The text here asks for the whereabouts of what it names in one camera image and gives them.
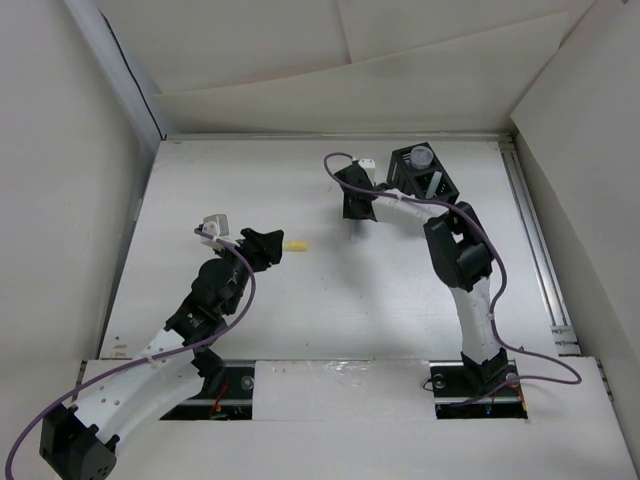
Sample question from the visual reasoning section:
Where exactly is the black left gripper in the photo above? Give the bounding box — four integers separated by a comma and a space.
213, 229, 281, 315

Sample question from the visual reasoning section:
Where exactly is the black two-slot organizer box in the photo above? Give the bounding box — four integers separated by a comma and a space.
387, 142, 459, 204

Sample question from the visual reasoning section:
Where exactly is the clear jar of paper clips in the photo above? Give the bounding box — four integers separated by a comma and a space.
409, 145, 434, 170

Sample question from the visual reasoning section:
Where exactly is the green highlighter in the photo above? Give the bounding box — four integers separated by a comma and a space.
425, 171, 442, 199

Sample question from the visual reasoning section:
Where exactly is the blue highlighter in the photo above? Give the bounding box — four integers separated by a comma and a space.
349, 219, 362, 244

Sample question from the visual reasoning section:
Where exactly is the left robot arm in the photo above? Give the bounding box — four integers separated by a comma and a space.
40, 224, 284, 479

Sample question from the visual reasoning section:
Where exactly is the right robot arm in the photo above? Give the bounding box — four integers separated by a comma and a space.
329, 161, 508, 397

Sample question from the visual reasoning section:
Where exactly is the yellow highlighter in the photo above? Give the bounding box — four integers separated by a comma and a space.
283, 241, 309, 252

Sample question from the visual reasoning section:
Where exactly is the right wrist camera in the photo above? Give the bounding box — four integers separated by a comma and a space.
353, 158, 376, 184

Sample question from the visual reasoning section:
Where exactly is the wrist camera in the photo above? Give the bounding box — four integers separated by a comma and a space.
353, 158, 376, 184
194, 214, 230, 248

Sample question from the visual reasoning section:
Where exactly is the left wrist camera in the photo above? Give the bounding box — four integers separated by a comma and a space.
194, 214, 230, 248

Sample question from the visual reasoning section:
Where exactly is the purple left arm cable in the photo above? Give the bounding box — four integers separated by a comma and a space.
5, 227, 259, 480

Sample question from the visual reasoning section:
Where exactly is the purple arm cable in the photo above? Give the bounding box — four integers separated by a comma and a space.
323, 152, 586, 406
5, 227, 259, 480

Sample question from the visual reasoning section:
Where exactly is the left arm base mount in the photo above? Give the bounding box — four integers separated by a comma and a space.
161, 359, 256, 421

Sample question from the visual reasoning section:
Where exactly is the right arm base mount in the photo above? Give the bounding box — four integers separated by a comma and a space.
423, 360, 528, 420

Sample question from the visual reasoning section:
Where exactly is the aluminium rail right edge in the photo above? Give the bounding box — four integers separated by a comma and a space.
498, 135, 582, 357

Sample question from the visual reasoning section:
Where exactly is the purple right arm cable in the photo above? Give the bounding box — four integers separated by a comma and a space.
323, 152, 586, 406

